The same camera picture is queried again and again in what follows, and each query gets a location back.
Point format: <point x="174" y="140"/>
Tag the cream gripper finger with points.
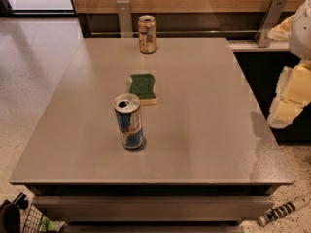
<point x="293" y="94"/>

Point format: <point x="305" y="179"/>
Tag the orange soda can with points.
<point x="147" y="34"/>

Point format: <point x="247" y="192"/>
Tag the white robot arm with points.
<point x="296" y="29"/>

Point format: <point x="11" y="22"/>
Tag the blue silver energy drink can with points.
<point x="127" y="109"/>

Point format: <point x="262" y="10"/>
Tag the black white striped object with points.
<point x="281" y="211"/>

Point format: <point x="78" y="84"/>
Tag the green yellow sponge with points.
<point x="143" y="86"/>

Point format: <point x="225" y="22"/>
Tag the grey table drawer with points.
<point x="152" y="208"/>

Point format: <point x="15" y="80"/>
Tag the black object bottom left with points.
<point x="10" y="214"/>

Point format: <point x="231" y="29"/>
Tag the right metal bracket post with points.
<point x="270" y="19"/>

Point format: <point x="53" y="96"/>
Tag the metal bracket post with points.
<point x="270" y="19"/>
<point x="125" y="19"/>

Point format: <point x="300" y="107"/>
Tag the left metal bracket post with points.
<point x="125" y="19"/>

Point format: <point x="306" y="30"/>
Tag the wire basket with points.
<point x="37" y="222"/>

